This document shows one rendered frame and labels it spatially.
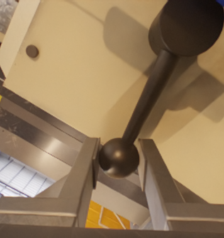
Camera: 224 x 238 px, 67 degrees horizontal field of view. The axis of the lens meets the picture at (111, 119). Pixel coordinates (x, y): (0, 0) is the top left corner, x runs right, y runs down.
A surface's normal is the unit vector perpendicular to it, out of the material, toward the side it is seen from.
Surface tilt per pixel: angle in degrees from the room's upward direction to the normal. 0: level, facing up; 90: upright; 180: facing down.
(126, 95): 90
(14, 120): 90
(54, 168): 90
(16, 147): 90
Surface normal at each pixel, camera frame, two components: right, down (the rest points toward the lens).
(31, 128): -0.04, 0.28
